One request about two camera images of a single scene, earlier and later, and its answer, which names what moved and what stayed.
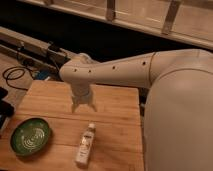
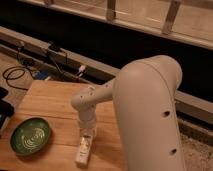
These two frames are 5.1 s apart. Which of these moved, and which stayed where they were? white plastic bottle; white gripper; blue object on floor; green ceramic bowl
Moved: white gripper
Stayed: white plastic bottle; green ceramic bowl; blue object on floor
